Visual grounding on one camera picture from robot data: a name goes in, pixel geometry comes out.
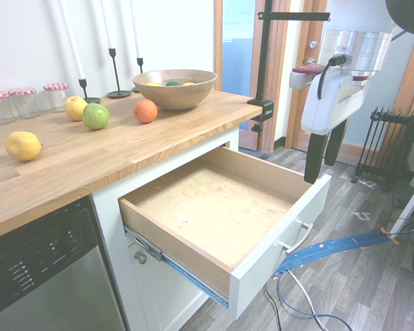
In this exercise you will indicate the orange fruit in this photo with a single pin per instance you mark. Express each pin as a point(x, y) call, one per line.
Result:
point(145, 111)

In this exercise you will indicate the wooden door frosted glass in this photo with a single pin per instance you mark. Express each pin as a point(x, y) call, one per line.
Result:
point(298, 113)

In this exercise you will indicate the yellow fruit in bowl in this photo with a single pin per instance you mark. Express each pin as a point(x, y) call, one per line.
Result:
point(188, 83)
point(154, 84)

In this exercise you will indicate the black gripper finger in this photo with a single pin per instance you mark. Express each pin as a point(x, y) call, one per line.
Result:
point(335, 145)
point(314, 155)

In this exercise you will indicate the stainless steel dishwasher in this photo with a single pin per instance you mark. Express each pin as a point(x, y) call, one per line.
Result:
point(48, 276)

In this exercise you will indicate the yellow lemon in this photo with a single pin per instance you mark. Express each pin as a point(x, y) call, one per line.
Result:
point(22, 146)

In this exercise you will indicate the white wooden drawer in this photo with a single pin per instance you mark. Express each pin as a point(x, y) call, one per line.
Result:
point(214, 207)

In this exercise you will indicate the green fruit in bowl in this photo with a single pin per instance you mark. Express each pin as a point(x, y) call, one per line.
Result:
point(172, 83)

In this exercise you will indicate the black clamp camera stand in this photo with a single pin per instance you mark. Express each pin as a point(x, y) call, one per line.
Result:
point(264, 69)

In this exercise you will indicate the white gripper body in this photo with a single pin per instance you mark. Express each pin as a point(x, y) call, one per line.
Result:
point(326, 103)

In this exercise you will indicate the metal drawer slide rail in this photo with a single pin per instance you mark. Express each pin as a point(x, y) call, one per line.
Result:
point(179, 269)

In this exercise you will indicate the black candle holder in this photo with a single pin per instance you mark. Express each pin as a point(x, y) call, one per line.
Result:
point(115, 72)
point(83, 89)
point(139, 65)

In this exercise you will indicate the wood framed glass door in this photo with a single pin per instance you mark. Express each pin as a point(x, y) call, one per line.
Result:
point(236, 62)

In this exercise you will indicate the round cabinet door knob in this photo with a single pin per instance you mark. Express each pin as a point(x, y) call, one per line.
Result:
point(140, 257)

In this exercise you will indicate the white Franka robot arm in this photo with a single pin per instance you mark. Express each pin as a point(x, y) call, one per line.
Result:
point(365, 48)

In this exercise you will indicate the white taper candle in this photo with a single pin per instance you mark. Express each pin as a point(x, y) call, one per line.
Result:
point(134, 31)
point(107, 24)
point(72, 41)

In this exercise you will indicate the silver deadbolt lock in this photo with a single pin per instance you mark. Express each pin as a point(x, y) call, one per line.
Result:
point(313, 44)

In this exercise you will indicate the white kitchen cabinet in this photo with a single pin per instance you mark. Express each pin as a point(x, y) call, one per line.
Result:
point(158, 296)

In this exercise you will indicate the yellow apple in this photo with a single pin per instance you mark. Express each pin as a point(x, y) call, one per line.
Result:
point(73, 107)

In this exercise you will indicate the wooden bowl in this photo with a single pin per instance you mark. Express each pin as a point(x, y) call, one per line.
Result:
point(174, 94)

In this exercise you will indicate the green apple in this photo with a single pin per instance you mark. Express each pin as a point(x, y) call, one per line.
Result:
point(96, 116)

